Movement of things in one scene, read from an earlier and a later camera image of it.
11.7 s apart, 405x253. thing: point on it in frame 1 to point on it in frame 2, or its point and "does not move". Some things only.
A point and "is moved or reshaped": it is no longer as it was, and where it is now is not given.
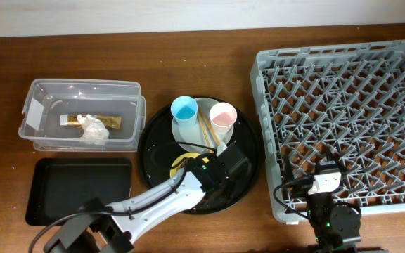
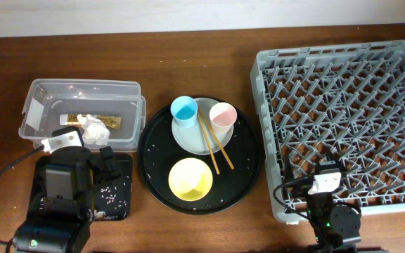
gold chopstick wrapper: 107,121 does not move
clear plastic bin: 46,100 does not move
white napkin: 95,131 does not move
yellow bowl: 174,170 is moved or reshaped
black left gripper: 235,183 to 103,174
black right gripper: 308,185 does not move
